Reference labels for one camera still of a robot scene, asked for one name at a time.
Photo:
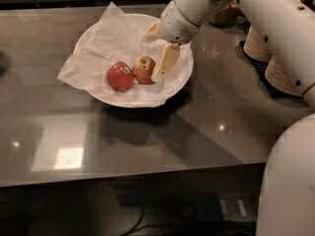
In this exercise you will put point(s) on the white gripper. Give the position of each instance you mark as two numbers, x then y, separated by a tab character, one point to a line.
174	25

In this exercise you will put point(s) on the yellow-red apple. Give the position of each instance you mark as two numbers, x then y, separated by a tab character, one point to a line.
143	67

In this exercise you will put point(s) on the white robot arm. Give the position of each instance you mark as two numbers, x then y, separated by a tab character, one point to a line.
287	200

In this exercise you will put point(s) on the white bowl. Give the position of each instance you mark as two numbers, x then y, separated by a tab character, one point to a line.
98	33

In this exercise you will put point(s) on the red apple with sticker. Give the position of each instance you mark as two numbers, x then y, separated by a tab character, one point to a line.
120	76

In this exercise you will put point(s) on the white crumpled paper liner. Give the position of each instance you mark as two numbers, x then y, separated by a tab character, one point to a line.
108	43

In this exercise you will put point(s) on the glass jar with grains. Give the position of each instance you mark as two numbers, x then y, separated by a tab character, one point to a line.
225	17

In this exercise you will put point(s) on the rear stack of paper plates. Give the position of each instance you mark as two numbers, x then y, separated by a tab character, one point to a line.
256	48

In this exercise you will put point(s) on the stack of paper plates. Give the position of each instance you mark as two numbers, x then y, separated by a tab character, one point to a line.
277	77
256	48

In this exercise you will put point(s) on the front stack of paper plates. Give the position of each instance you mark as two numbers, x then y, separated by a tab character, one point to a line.
277	77

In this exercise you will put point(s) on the dark box under table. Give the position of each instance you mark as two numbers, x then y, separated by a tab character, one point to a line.
225	207

